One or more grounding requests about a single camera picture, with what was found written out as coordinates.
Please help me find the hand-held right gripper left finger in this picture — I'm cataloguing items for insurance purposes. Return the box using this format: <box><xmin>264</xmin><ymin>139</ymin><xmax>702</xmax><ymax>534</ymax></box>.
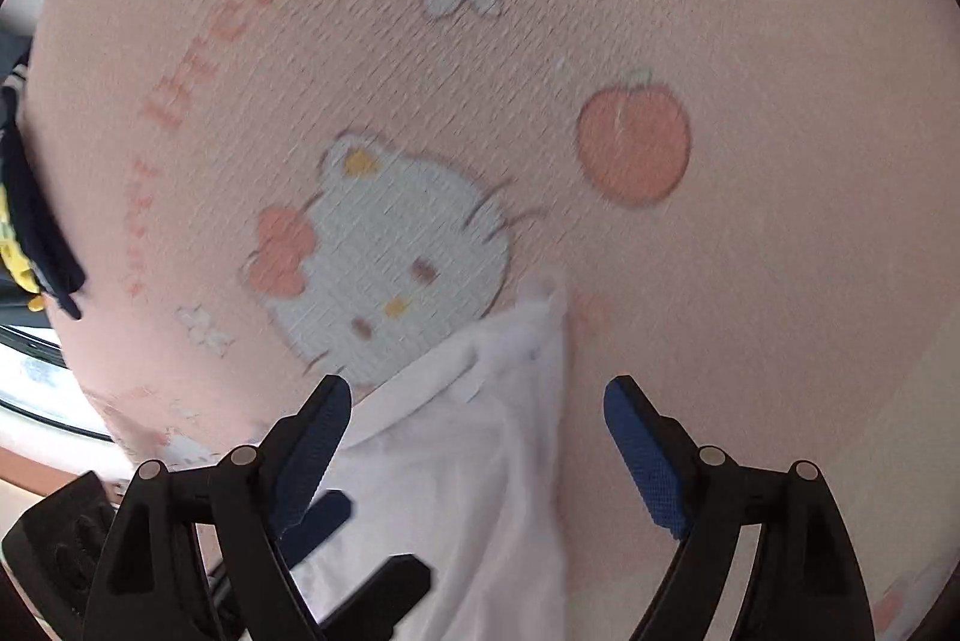
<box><xmin>82</xmin><ymin>375</ymin><xmax>353</xmax><ymax>641</ymax></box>

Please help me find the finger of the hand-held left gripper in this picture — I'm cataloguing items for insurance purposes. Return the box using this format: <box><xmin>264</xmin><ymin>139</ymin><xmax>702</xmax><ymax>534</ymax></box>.
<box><xmin>321</xmin><ymin>555</ymin><xmax>434</xmax><ymax>641</ymax></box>
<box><xmin>285</xmin><ymin>489</ymin><xmax>355</xmax><ymax>568</ymax></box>

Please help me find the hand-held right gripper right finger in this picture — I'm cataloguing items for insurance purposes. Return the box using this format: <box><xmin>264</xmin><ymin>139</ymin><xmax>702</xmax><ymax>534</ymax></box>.
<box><xmin>604</xmin><ymin>375</ymin><xmax>878</xmax><ymax>641</ymax></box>

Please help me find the white shirt navy trim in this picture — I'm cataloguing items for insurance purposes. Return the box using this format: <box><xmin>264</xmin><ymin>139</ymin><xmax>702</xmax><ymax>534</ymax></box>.
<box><xmin>289</xmin><ymin>281</ymin><xmax>572</xmax><ymax>641</ymax></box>

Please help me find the cat print blanket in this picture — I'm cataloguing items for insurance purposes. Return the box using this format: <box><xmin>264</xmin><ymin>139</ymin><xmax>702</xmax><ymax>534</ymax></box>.
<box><xmin>30</xmin><ymin>0</ymin><xmax>960</xmax><ymax>641</ymax></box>

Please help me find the yellow toy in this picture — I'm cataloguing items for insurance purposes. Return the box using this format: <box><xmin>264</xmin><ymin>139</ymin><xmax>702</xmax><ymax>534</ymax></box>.
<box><xmin>0</xmin><ymin>183</ymin><xmax>50</xmax><ymax>312</ymax></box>

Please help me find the navy striped garment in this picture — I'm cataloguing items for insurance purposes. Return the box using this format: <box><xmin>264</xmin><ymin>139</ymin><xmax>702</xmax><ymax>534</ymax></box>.
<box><xmin>0</xmin><ymin>52</ymin><xmax>87</xmax><ymax>321</ymax></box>

